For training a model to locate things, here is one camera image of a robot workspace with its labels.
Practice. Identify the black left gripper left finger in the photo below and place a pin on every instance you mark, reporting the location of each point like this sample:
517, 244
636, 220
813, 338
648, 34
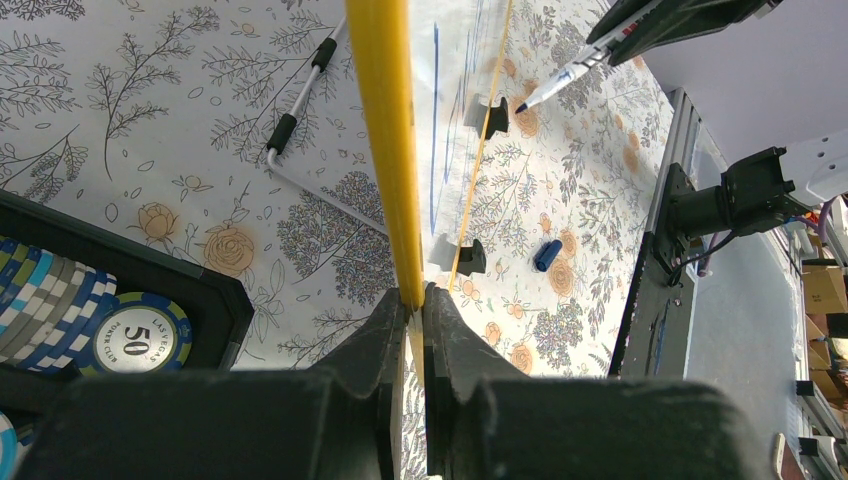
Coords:
336, 419

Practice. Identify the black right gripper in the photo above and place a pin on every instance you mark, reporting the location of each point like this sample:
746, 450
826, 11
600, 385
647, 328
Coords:
641, 25

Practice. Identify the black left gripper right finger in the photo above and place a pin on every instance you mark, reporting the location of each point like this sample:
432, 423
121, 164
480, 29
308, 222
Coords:
485, 419

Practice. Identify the blue white marker pen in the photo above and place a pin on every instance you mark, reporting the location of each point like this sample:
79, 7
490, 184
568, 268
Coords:
593, 54

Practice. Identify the blue marker cap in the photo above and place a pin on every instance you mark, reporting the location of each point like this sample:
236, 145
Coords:
546, 255

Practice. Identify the yellow framed whiteboard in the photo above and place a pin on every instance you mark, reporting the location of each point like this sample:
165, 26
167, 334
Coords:
428, 74

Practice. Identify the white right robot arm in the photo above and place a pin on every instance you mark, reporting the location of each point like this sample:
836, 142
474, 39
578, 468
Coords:
756, 193

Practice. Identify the black poker chip case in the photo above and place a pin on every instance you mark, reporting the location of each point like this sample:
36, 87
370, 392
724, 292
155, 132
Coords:
217, 305

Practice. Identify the blue white chip stack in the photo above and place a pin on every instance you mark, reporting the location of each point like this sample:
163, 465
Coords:
58, 312

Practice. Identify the floral patterned table mat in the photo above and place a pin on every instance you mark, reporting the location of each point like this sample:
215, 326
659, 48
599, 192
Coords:
231, 134

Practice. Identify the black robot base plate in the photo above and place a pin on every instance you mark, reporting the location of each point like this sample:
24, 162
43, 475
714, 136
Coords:
654, 333

